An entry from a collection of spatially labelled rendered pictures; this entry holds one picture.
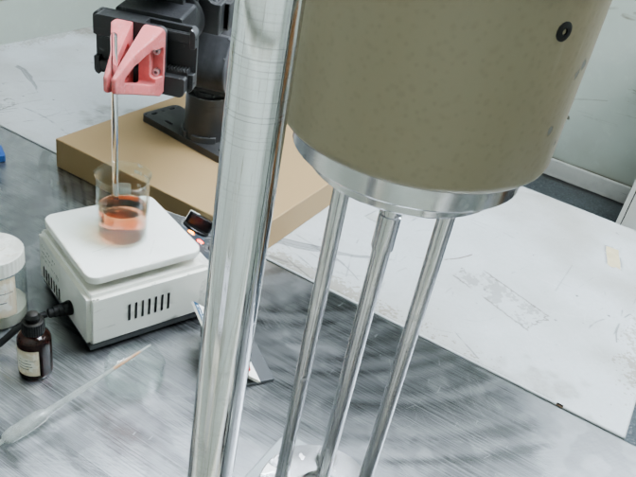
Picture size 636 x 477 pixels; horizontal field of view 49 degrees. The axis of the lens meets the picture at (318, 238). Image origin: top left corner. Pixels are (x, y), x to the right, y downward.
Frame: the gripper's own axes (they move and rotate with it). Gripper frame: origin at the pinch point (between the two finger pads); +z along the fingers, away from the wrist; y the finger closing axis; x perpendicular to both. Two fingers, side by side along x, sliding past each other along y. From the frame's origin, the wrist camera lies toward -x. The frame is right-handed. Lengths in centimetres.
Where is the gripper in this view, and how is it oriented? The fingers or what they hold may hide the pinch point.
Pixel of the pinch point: (113, 82)
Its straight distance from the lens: 66.4
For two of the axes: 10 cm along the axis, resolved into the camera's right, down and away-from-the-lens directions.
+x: -1.6, 8.0, 5.7
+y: 9.8, 2.1, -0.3
